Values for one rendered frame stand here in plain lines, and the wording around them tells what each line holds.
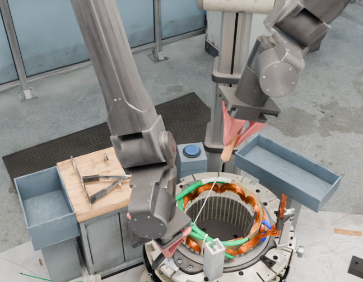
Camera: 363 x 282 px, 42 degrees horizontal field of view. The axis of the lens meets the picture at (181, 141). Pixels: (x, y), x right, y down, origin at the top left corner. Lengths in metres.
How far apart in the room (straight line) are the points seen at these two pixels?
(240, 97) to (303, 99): 2.50
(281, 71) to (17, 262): 0.97
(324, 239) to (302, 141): 1.55
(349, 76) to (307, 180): 2.42
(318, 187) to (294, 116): 1.92
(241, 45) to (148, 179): 0.65
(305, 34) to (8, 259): 1.02
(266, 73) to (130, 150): 0.23
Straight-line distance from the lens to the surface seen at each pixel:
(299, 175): 1.26
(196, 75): 3.42
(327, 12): 0.75
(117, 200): 1.12
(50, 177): 1.24
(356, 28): 4.29
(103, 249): 1.25
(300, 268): 1.38
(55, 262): 1.27
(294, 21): 0.76
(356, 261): 1.42
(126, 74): 0.66
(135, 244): 0.90
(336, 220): 1.52
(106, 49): 0.66
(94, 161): 1.22
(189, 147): 1.27
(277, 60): 0.71
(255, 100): 0.80
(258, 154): 1.30
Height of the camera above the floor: 1.90
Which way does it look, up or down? 42 degrees down
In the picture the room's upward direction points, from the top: 1 degrees clockwise
